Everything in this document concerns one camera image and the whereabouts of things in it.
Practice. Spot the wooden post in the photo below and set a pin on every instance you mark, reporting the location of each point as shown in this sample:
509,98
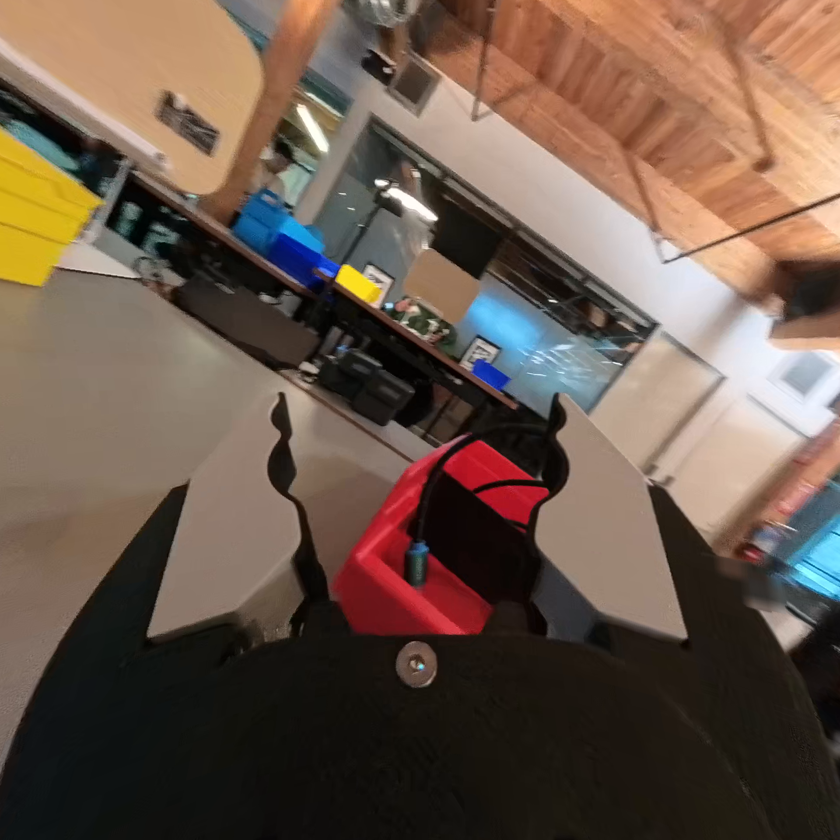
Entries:
282,85

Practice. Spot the wall air vent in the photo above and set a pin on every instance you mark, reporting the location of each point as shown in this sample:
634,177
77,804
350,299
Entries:
410,82

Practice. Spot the wooden board on clear stand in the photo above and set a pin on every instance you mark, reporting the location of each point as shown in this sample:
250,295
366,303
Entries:
441,285

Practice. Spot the studio lamp on stand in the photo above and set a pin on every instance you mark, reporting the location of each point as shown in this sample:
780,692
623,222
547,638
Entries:
388,197

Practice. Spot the red plastic bin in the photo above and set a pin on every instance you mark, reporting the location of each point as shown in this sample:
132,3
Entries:
374,590

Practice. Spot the framed marker tag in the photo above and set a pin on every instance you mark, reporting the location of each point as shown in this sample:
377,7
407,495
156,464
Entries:
380,282
479,351

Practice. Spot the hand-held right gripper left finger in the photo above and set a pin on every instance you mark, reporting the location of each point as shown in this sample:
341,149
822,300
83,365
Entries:
223,538

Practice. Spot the yellow bin with black divider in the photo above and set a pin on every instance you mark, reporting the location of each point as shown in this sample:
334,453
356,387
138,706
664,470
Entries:
33,216

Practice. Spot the yellow plastic bin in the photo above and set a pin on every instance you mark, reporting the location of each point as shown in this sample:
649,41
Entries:
358,283

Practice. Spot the wooden board with black label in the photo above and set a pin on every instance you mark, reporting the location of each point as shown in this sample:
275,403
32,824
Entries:
118,65

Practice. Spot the black wall monitor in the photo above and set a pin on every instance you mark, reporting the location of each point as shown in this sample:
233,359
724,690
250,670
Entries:
466,243

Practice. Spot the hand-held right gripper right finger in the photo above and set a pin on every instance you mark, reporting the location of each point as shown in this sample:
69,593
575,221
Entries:
610,538

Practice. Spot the black divider panel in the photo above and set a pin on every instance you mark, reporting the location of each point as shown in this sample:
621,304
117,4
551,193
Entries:
472,544

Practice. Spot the dark blue plastic bin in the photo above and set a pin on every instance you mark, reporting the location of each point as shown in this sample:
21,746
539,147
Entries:
298,259

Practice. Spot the light blue caddy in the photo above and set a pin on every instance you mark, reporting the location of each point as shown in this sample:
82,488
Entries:
259,216

